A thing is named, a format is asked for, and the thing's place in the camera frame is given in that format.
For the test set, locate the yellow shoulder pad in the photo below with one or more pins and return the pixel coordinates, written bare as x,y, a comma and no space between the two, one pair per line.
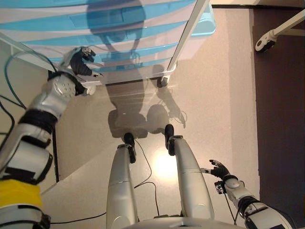
21,193

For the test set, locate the black robot foot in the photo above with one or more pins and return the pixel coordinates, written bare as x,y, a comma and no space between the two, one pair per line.
169,131
129,138

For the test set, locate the silver robot leg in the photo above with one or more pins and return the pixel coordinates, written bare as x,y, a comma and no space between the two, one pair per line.
190,181
120,186

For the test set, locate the black left robot foot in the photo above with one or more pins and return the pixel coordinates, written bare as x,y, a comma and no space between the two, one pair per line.
129,138

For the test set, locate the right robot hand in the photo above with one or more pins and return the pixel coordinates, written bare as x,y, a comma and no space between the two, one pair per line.
219,170

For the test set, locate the silver right robot leg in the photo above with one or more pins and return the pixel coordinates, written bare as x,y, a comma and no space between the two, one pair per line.
190,181

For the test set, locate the white hospital bed frame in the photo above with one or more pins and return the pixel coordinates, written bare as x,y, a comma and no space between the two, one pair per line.
289,21

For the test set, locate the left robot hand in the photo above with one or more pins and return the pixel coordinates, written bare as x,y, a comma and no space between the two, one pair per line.
79,64

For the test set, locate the silver left robot leg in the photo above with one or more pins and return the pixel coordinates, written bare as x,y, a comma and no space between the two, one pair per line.
120,186

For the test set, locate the white cart caster wheel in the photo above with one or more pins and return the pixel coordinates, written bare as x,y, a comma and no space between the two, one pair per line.
162,82
90,90

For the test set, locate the black right robot foot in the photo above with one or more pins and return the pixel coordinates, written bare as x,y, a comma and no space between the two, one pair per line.
169,131

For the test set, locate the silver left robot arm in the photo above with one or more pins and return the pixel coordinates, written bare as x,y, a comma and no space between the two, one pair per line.
47,100

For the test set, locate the white medical cart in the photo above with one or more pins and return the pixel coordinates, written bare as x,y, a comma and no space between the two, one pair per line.
119,31

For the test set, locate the white bin blue lid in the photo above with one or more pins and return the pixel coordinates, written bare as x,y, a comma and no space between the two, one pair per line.
202,26

